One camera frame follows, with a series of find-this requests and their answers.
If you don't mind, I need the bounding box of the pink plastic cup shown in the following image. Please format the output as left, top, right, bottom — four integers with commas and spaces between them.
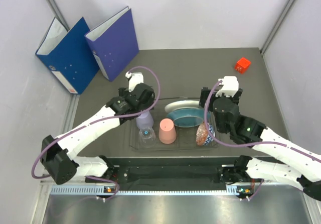
158, 118, 177, 144

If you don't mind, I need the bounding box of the white plate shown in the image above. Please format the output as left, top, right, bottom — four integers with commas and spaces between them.
165, 100, 200, 113

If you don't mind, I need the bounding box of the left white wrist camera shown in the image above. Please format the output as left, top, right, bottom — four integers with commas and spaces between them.
125, 71, 144, 92

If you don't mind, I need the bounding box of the purple cable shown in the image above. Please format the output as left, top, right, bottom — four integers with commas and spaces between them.
203, 80, 321, 164
31, 66, 161, 179

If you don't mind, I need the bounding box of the grey cable duct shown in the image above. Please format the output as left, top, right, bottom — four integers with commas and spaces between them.
50, 185, 250, 196

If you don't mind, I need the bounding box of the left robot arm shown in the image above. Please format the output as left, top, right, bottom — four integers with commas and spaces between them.
40, 83, 155, 185

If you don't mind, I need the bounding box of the lilac plastic cup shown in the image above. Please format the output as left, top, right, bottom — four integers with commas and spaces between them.
136, 111, 154, 130

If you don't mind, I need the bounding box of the clear drinking glass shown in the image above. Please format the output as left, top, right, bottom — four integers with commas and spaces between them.
139, 127, 156, 148

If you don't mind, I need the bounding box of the red cube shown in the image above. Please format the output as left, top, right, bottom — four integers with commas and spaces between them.
234, 57, 251, 74

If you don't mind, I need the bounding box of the red patterned bowl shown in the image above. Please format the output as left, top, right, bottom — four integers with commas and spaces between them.
196, 123, 208, 146

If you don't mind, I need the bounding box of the blue ring binder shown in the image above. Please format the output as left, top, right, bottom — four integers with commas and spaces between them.
36, 18, 99, 94

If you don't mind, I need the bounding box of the black wire dish rack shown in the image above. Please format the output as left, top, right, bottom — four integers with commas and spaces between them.
127, 97, 218, 151

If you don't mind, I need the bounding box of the blue patterned bowl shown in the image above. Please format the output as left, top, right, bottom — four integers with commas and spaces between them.
202, 124, 215, 146

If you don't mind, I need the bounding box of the purple ring binder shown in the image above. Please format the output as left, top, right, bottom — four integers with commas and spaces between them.
85, 7, 139, 82

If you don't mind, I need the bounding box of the teal plate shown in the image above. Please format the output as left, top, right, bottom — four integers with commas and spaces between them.
167, 108, 204, 128

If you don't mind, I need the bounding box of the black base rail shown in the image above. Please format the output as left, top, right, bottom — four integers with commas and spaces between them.
85, 156, 296, 184

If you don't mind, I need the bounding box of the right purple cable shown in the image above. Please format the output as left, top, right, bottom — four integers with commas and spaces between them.
203, 80, 321, 164

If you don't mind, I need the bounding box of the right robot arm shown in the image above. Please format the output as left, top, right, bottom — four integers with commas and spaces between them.
199, 87, 320, 200

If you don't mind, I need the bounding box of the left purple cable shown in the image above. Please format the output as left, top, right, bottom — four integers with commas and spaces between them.
31, 66, 161, 179

